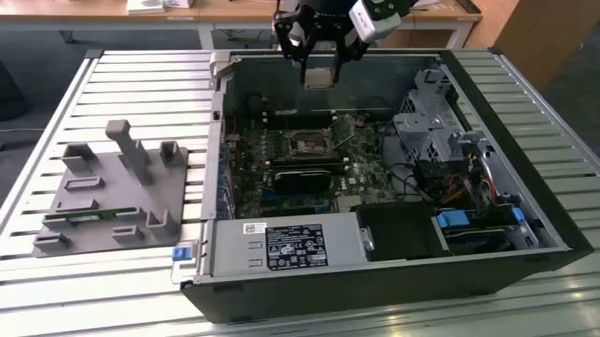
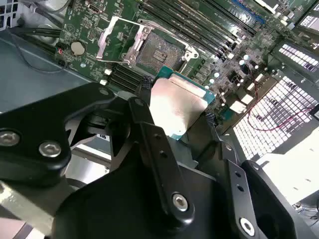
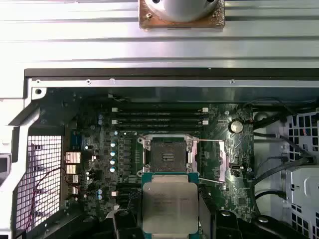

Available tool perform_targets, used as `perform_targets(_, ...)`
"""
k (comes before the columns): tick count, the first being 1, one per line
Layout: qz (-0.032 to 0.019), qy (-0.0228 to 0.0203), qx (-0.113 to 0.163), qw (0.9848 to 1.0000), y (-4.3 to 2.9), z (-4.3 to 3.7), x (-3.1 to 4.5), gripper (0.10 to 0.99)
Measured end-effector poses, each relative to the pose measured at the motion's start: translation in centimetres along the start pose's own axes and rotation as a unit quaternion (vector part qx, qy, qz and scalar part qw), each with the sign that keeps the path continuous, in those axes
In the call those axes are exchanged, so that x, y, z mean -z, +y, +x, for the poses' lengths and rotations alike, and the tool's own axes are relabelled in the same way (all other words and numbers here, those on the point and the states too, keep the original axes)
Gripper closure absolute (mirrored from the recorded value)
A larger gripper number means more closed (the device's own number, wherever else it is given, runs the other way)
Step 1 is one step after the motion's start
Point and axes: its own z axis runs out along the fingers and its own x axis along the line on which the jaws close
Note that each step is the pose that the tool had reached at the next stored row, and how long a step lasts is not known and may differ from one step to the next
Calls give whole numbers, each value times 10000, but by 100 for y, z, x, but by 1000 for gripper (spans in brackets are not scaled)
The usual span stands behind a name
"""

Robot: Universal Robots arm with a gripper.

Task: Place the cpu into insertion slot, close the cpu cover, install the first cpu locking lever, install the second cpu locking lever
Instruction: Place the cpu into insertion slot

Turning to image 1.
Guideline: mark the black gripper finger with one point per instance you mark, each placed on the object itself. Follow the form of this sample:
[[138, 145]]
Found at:
[[353, 47], [286, 35]]

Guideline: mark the silver CPU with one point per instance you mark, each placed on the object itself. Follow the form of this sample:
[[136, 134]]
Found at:
[[319, 78]]

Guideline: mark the metal locking lever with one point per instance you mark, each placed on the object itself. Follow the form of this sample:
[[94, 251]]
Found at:
[[347, 140]]

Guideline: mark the CPU socket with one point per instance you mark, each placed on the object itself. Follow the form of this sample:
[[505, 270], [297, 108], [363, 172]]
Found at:
[[309, 144]]

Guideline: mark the white box with dark print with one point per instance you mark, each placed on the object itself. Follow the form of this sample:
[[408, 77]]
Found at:
[[180, 3]]

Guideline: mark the silver drive cage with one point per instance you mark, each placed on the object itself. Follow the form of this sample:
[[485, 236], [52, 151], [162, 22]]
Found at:
[[417, 123]]

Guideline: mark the green motherboard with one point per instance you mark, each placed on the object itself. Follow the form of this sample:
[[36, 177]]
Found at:
[[370, 175]]

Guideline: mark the black graphics card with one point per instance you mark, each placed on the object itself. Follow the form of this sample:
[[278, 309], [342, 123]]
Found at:
[[299, 182]]

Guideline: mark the wooden cabinet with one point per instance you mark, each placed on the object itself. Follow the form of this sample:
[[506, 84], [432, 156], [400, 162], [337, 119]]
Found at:
[[548, 35]]

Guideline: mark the silver chipset heatsink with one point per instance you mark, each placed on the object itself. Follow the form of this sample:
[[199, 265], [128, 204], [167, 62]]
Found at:
[[350, 203]]

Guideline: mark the wooden desk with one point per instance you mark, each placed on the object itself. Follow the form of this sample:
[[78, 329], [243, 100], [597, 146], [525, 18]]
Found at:
[[69, 17]]

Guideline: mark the blue disk carrier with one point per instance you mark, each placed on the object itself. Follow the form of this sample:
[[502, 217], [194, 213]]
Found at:
[[452, 219]]

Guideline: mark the grey parts rack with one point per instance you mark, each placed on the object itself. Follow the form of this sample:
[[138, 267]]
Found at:
[[112, 196]]

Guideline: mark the blue bay clip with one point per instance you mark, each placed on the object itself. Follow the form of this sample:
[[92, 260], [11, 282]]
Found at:
[[517, 216]]

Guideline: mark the silver power supply unit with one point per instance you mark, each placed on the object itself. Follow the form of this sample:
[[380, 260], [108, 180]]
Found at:
[[234, 252]]

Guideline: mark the green RAM stick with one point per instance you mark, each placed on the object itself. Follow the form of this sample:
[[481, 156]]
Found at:
[[110, 213]]

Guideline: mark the blue case latch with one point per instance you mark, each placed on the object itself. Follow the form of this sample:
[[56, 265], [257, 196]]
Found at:
[[182, 254]]

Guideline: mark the black PC case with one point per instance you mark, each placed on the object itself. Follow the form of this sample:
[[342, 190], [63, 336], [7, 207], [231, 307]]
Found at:
[[327, 298]]

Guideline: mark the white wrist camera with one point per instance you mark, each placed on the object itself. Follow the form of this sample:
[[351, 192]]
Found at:
[[374, 21]]

